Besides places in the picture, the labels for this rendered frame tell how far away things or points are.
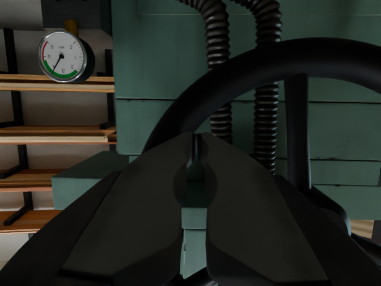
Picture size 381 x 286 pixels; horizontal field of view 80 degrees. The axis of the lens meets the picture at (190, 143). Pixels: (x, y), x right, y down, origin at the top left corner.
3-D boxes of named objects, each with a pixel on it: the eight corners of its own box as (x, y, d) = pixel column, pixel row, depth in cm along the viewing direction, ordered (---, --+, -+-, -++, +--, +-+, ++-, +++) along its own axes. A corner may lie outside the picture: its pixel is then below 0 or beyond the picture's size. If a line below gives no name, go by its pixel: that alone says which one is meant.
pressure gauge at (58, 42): (83, 12, 27) (87, 83, 29) (97, 23, 31) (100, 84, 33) (32, 12, 28) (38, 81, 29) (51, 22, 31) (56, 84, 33)
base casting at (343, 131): (409, 103, 34) (398, 162, 36) (278, 102, 91) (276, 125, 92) (111, 98, 36) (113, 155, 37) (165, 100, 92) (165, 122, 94)
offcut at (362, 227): (375, 218, 38) (371, 239, 39) (369, 207, 42) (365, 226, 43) (343, 211, 40) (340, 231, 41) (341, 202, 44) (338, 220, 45)
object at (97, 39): (96, -40, 29) (100, 28, 30) (127, 1, 41) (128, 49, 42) (31, -40, 29) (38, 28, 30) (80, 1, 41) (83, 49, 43)
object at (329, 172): (382, 161, 36) (378, 185, 36) (315, 139, 56) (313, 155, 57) (128, 155, 37) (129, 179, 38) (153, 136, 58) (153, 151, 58)
